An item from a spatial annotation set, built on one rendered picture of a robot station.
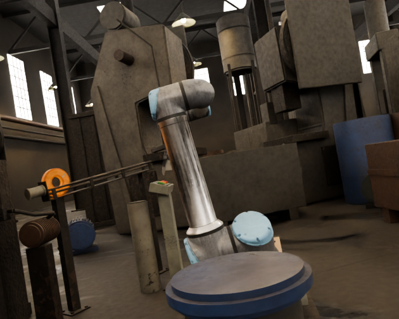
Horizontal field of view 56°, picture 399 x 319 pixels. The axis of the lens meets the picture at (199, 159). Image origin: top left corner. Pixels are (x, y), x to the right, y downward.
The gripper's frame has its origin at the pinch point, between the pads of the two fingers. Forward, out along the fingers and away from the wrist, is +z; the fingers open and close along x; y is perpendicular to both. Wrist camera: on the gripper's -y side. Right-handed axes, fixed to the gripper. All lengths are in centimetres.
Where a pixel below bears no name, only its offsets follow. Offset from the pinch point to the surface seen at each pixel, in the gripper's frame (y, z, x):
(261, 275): 42, 9, -138
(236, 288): 37, 11, -144
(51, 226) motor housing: -47, 36, -28
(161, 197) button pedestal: 1.7, 14.2, 2.5
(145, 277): 2, 60, -3
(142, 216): -6.8, 26.4, -1.8
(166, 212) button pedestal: 6.3, 22.6, 2.4
